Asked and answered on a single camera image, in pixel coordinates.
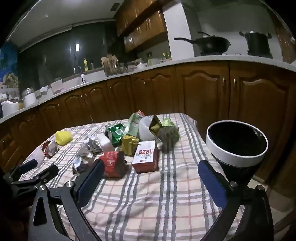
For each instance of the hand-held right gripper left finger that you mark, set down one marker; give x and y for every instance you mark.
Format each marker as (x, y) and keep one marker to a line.
(92, 180)

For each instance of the brown wooden lower cabinets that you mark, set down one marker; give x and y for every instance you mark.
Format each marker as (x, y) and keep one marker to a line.
(196, 92)

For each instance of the dark kitchen window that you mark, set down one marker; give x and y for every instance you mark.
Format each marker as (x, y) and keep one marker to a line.
(57, 51)

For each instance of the red and white box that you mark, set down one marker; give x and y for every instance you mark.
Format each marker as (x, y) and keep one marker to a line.
(146, 157)

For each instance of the green drink carton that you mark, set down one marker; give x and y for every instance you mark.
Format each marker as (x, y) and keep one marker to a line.
(134, 124)

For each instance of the yellow crumpled wrapper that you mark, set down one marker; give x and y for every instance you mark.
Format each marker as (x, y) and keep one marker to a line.
(63, 137)

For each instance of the white plastic cup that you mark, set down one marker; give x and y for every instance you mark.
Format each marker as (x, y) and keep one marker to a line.
(145, 128)

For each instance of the red snack packet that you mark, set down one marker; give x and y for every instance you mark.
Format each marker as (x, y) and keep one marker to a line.
(140, 113)

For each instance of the black bin with white rim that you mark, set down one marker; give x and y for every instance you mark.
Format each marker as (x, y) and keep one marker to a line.
(231, 157)

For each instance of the green and white container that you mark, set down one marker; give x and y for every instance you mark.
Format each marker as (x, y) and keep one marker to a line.
(151, 61)

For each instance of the brown utensil holder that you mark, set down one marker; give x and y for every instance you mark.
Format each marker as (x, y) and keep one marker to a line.
(109, 66)

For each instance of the yellow oil bottle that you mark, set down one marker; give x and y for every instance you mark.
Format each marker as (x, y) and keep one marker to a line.
(85, 64)

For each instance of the black cooking pot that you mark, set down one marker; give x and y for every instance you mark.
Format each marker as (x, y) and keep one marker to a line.
(257, 42)

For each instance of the brown wooden upper cabinets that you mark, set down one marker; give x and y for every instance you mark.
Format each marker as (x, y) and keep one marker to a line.
(143, 25)

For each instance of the white soap dispenser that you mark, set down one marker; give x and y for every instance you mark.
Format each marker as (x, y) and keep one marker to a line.
(82, 78)

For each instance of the white kettle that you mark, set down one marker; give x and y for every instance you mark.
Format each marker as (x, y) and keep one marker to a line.
(9, 107)

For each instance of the metal faucet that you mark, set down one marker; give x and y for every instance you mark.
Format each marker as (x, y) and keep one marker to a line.
(77, 69)

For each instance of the pale dish cloth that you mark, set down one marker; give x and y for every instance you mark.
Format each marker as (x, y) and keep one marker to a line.
(56, 85)

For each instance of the olive green packet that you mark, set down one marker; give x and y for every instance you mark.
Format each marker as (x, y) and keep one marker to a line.
(160, 125)

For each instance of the white jar with metal lid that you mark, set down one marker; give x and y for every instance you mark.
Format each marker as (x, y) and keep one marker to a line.
(29, 96)

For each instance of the blue wall poster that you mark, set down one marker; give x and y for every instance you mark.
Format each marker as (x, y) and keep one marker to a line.
(9, 67)

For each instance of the white paper cup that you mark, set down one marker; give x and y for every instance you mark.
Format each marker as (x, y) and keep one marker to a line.
(105, 141)

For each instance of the crushed green can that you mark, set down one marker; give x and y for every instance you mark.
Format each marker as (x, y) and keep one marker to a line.
(115, 134)

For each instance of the grey-green bumpy tray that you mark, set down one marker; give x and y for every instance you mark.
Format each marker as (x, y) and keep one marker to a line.
(170, 138)

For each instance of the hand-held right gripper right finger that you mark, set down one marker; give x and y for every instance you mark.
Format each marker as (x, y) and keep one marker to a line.
(212, 183)

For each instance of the white rag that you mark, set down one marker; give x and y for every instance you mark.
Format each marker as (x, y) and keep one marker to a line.
(44, 90)

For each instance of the yellow condiment jars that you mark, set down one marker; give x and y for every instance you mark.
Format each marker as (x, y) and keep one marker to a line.
(165, 55)

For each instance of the plaid tablecloth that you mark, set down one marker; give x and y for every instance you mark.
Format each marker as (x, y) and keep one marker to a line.
(150, 197)

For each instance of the white bowl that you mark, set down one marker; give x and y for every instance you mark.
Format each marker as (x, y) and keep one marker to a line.
(141, 66)

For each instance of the white kitchen countertop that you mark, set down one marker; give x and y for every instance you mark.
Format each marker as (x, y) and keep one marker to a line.
(208, 59)

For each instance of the brown wooden cabinets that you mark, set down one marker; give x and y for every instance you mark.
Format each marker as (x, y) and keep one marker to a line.
(196, 92)
(143, 25)

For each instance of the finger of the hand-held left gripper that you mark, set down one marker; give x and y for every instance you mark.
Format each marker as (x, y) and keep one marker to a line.
(27, 165)
(46, 172)

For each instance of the silver foil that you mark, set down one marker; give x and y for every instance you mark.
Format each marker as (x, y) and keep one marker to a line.
(90, 142)
(82, 161)

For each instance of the yellow-green tea packet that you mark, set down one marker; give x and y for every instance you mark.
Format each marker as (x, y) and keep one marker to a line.
(129, 146)

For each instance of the black wok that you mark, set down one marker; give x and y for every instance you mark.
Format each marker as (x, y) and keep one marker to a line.
(212, 44)

